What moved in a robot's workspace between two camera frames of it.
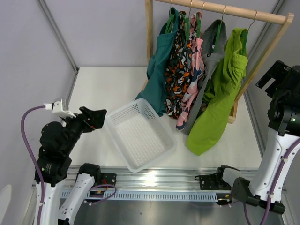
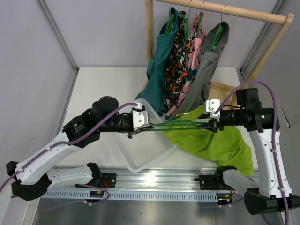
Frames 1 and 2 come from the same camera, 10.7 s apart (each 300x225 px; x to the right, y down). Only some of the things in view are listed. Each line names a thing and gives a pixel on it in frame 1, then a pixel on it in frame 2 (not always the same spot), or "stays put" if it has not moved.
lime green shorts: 220,93 -> 226,148
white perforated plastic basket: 138,134 stays put
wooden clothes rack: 286,20 stays put
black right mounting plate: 213,182 stays put
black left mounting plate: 108,178 stays put
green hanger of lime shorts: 244,37 -> 174,122
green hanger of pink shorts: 198,23 stays put
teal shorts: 153,95 stays put
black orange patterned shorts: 178,69 stays put
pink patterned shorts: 197,70 -> 198,33
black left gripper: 91,120 -> 132,132
